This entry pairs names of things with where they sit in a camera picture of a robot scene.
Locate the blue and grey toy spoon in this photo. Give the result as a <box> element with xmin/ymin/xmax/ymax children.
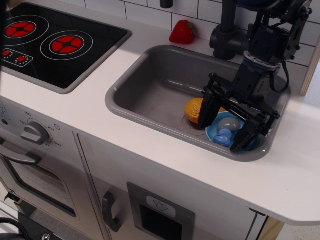
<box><xmin>213</xmin><ymin>117</ymin><xmax>241</xmax><ymax>147</ymax></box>

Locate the orange toy chicken drumstick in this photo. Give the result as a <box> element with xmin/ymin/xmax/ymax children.
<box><xmin>184</xmin><ymin>97</ymin><xmax>228</xmax><ymax>125</ymax></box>

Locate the black cable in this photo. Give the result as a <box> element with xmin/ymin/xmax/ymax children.
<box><xmin>269</xmin><ymin>59</ymin><xmax>291</xmax><ymax>93</ymax></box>

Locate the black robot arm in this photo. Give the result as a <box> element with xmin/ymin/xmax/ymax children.
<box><xmin>198</xmin><ymin>0</ymin><xmax>312</xmax><ymax>153</ymax></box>

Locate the grey toy sink basin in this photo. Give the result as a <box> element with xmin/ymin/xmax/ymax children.
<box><xmin>105</xmin><ymin>45</ymin><xmax>280</xmax><ymax>162</ymax></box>

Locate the grey cabinet door handle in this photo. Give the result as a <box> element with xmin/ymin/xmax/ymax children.
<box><xmin>102</xmin><ymin>191</ymin><xmax>122</xmax><ymax>233</ymax></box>

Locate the grey oven door handle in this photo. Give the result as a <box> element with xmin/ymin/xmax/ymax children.
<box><xmin>0</xmin><ymin>138</ymin><xmax>42</xmax><ymax>166</ymax></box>

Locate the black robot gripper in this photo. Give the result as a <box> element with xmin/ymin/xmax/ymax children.
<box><xmin>198</xmin><ymin>51</ymin><xmax>280</xmax><ymax>153</ymax></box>

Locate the light blue plastic bowl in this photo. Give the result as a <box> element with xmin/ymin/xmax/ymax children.
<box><xmin>205</xmin><ymin>111</ymin><xmax>262</xmax><ymax>152</ymax></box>

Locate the grey dispenser panel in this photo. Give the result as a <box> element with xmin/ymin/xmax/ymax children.
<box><xmin>127</xmin><ymin>182</ymin><xmax>196</xmax><ymax>240</ymax></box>

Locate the black toy stove top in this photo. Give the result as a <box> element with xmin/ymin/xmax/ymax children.
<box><xmin>0</xmin><ymin>2</ymin><xmax>131</xmax><ymax>95</ymax></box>

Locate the red toy strawberry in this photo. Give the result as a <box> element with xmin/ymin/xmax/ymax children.
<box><xmin>169</xmin><ymin>20</ymin><xmax>196</xmax><ymax>45</ymax></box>

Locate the toy oven door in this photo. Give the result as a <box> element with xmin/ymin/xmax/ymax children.
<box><xmin>0</xmin><ymin>148</ymin><xmax>104</xmax><ymax>240</ymax></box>

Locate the grey oven knob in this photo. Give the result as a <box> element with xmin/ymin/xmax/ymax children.
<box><xmin>20</xmin><ymin>121</ymin><xmax>50</xmax><ymax>145</ymax></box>

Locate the dark grey toy faucet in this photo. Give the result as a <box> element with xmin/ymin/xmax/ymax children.
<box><xmin>209</xmin><ymin>0</ymin><xmax>250</xmax><ymax>61</ymax></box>

